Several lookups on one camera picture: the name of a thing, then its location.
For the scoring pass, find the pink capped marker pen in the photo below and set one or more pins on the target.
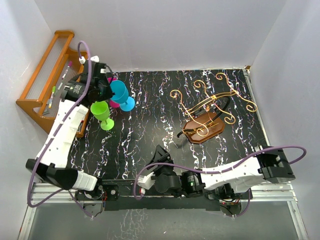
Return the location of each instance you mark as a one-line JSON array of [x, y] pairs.
[[64, 76]]

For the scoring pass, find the green wine glass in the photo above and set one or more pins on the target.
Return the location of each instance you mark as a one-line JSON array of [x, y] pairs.
[[101, 112]]

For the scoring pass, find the aluminium frame rail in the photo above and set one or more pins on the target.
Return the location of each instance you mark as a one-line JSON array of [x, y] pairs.
[[119, 180]]

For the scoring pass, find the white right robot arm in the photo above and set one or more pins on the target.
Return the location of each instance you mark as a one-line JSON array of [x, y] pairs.
[[265, 164]]

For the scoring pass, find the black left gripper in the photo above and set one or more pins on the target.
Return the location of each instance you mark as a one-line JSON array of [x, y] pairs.
[[109, 94]]

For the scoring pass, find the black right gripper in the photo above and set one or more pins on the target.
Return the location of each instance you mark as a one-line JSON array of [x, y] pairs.
[[161, 156]]

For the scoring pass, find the gold wire wine glass rack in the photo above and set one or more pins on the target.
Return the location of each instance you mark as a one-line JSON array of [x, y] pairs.
[[208, 117]]

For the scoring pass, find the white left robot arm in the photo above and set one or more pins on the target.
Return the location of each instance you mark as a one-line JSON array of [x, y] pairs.
[[87, 92]]

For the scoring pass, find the green capped marker pen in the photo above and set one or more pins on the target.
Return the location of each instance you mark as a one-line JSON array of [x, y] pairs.
[[51, 96]]

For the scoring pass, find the pink wine glass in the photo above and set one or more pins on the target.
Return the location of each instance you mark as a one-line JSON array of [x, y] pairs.
[[112, 104]]

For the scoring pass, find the wooden tiered shelf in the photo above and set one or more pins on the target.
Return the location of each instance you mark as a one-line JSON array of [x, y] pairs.
[[35, 97]]

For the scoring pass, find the blue wine glass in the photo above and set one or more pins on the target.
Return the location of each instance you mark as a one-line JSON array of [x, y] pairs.
[[121, 96]]

